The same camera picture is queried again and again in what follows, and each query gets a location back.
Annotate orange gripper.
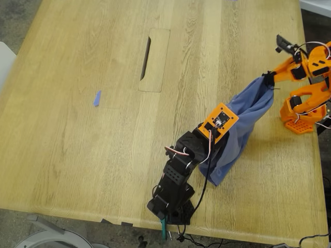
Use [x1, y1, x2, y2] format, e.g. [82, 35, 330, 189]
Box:
[262, 55, 311, 87]

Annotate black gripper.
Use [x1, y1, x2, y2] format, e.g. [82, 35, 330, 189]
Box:
[192, 128, 230, 158]

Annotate blue T-shirt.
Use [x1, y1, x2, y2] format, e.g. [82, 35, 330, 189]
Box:
[198, 76, 275, 187]

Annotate white bench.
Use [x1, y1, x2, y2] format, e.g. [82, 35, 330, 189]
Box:
[299, 0, 331, 19]

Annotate green table clamp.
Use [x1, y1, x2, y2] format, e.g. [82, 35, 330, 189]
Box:
[159, 218, 169, 244]

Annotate grey round bin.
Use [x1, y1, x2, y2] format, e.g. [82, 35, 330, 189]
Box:
[14, 214, 93, 248]

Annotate white chair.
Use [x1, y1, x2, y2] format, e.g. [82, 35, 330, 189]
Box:
[0, 41, 17, 92]

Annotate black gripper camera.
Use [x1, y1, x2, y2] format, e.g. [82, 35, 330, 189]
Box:
[275, 34, 302, 56]

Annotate white servo wires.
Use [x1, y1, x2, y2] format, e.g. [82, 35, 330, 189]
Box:
[294, 103, 324, 122]
[164, 128, 217, 166]

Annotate orange camera mount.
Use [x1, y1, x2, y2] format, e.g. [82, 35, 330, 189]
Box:
[198, 102, 240, 145]

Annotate black camera cable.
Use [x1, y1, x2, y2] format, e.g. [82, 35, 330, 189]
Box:
[177, 129, 218, 242]

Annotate wooden cable flap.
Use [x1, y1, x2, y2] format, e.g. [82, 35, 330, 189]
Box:
[138, 28, 171, 93]

